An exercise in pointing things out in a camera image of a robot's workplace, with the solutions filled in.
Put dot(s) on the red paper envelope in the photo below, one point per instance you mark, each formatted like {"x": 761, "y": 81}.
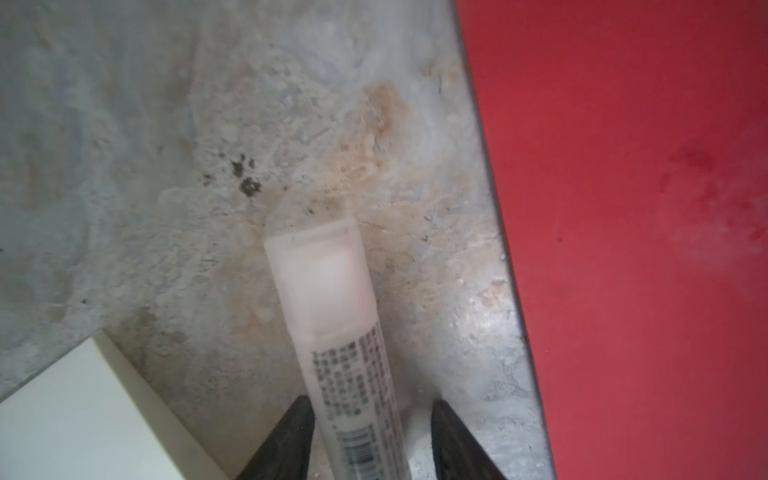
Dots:
{"x": 628, "y": 147}

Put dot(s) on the white glue stick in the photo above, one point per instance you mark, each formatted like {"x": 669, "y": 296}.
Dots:
{"x": 330, "y": 309}

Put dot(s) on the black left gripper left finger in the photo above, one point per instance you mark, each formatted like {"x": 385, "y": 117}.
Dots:
{"x": 285, "y": 453}

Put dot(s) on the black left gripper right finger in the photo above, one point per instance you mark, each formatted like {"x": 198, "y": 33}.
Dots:
{"x": 457, "y": 455}

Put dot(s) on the cream paper envelope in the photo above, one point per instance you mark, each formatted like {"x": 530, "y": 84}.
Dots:
{"x": 91, "y": 415}

